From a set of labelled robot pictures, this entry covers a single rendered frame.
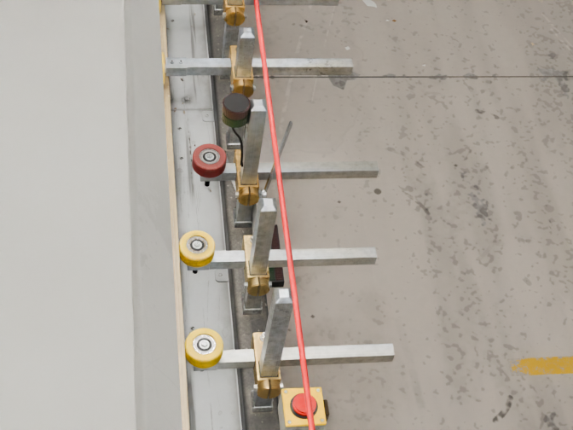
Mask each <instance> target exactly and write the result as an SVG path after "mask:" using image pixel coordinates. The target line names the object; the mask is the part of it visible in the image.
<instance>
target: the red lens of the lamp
mask: <svg viewBox="0 0 573 430"><path fill-rule="evenodd" d="M231 94H240V93H231ZM231 94H229V95H231ZM241 95H243V94H241ZM227 96H228V95H226V96H225V97H224V98H223V107H222V110H223V114H224V115H225V116H226V117H227V118H229V119H232V120H241V119H244V118H246V117H247V116H248V114H249V112H250V105H251V103H250V100H249V99H248V97H247V96H246V98H247V100H248V101H249V104H250V105H249V107H248V108H247V110H246V111H243V112H241V113H235V112H231V111H229V110H228V109H227V108H226V107H225V105H224V100H225V98H226V97H227ZM243 96H245V95H243Z"/></svg>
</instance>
